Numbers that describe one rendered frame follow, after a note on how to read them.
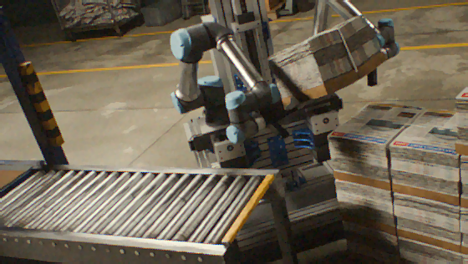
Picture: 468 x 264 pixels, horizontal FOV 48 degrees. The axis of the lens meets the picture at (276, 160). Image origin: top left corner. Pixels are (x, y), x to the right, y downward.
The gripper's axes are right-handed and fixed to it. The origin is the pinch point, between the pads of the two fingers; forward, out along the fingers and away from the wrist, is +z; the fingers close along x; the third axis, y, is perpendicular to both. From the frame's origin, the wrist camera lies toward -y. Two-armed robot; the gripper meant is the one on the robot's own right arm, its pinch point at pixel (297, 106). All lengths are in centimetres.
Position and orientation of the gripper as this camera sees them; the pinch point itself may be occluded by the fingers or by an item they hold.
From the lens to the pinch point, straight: 224.8
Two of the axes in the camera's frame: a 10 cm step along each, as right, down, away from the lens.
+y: -4.1, -8.9, -1.8
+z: 7.3, -4.4, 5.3
